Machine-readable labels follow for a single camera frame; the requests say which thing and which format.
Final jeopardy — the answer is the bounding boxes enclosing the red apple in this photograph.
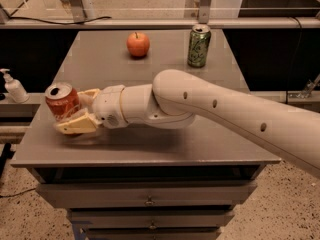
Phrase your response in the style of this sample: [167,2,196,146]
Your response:
[126,32,150,57]

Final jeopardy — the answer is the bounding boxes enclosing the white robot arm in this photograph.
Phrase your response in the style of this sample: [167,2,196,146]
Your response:
[55,69,320,177]

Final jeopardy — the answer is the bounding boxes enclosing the grey drawer cabinet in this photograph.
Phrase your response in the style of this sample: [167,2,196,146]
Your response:
[11,30,281,240]

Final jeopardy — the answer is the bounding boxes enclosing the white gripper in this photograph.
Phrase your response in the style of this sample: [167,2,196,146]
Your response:
[54,85,128,135]

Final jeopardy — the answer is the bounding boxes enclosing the white pump bottle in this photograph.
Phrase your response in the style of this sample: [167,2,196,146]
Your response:
[0,69,29,103]

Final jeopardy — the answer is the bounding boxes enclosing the black cable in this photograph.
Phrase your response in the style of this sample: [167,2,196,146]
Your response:
[9,0,113,26]

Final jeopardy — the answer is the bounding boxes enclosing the green soda can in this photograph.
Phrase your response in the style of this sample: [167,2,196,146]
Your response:
[187,24,211,68]

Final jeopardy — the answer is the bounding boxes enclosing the red coke can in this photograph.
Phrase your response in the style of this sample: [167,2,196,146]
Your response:
[45,82,81,121]

